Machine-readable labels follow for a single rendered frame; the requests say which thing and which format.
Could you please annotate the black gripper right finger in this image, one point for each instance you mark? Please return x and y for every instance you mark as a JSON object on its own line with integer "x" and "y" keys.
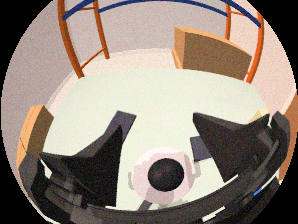
{"x": 228, "y": 142}

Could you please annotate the beige rectangular block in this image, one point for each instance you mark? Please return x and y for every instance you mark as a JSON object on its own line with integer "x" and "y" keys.
{"x": 260, "y": 113}

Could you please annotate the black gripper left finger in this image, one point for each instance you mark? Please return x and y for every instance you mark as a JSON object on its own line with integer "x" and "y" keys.
{"x": 95, "y": 167}

